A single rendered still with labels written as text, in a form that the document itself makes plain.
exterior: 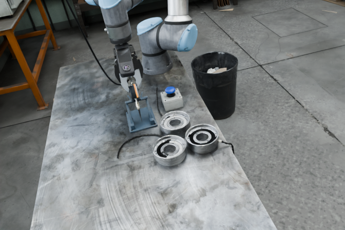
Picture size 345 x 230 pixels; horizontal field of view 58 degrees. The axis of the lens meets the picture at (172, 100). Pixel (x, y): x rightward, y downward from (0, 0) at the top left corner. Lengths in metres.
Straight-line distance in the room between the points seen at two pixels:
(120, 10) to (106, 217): 0.59
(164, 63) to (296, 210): 1.05
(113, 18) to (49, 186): 0.54
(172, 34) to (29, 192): 1.48
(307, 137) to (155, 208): 1.57
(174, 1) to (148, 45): 0.23
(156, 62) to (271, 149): 1.08
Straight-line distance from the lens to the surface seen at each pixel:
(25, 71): 2.94
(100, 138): 1.13
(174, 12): 1.30
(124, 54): 1.01
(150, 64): 1.42
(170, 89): 1.16
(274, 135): 2.26
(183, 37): 1.28
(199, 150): 0.96
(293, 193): 1.93
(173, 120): 1.09
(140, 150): 1.03
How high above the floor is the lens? 1.48
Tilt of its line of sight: 34 degrees down
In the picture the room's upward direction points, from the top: 10 degrees counter-clockwise
